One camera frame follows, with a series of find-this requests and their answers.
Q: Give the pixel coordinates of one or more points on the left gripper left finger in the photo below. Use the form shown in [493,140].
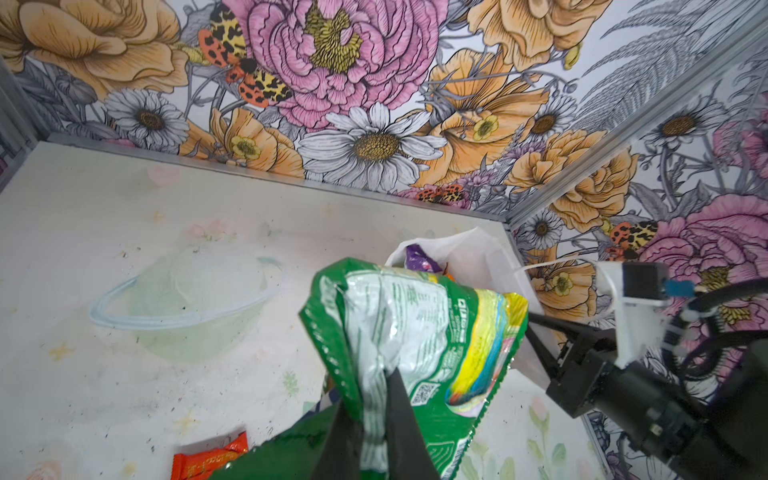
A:
[341,452]

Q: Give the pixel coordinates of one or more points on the red snack packet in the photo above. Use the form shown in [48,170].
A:
[202,465]

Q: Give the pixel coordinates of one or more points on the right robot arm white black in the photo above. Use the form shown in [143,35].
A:
[724,439]

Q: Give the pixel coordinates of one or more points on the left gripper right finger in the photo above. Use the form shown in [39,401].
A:
[408,458]

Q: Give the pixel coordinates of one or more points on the white paper gift bag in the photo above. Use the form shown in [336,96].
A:
[477,259]

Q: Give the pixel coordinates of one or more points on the green candy bag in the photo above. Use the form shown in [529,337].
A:
[452,345]

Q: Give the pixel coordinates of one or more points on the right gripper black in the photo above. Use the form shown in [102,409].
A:
[580,363]

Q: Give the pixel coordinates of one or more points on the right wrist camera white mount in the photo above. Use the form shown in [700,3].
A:
[638,299]

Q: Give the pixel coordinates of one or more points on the purple Fox's berries candy bag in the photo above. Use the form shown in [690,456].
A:
[416,259]

